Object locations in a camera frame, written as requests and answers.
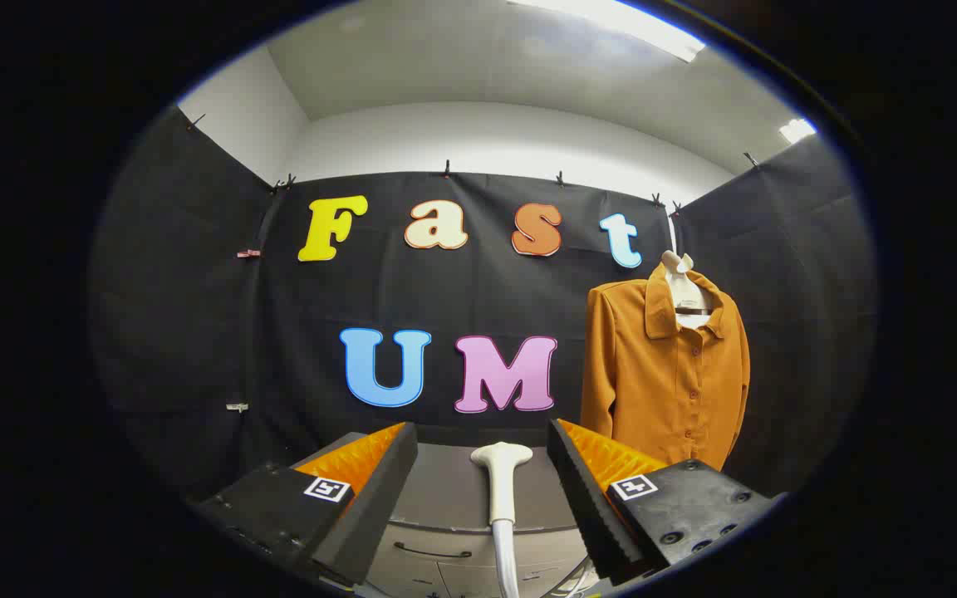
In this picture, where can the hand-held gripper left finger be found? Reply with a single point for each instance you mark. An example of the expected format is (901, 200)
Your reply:
(379, 507)

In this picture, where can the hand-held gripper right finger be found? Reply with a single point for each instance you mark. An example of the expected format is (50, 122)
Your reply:
(586, 498)

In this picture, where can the white garment steamer head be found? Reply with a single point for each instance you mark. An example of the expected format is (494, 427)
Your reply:
(501, 482)

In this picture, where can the brown button-up shirt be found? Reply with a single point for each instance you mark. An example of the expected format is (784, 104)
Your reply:
(653, 390)

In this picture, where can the white clothes hanger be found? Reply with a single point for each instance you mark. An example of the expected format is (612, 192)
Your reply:
(686, 291)

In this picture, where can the black backdrop cloth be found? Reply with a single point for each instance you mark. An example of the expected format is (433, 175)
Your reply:
(196, 332)

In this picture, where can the red clip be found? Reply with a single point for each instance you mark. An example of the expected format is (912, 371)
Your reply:
(248, 252)

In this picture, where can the row of black clips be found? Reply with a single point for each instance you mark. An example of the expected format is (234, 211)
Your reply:
(447, 170)

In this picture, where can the small ceiling light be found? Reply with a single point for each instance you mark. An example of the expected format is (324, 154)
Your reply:
(796, 129)

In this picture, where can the long ceiling light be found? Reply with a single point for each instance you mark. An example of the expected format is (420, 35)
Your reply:
(611, 21)

